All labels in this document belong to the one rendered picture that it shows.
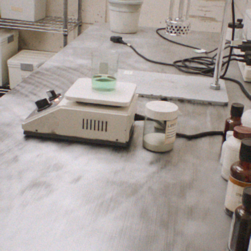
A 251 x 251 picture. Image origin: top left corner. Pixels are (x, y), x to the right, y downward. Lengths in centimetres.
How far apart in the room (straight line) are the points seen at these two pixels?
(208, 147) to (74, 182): 28
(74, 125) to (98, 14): 247
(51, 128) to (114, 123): 12
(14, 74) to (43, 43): 45
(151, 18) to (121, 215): 265
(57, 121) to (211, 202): 32
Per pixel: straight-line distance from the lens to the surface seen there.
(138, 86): 115
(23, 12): 307
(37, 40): 341
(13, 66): 304
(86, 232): 60
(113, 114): 80
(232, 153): 74
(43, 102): 86
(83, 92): 84
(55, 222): 62
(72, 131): 83
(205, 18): 320
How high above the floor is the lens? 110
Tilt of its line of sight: 23 degrees down
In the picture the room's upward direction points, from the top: 4 degrees clockwise
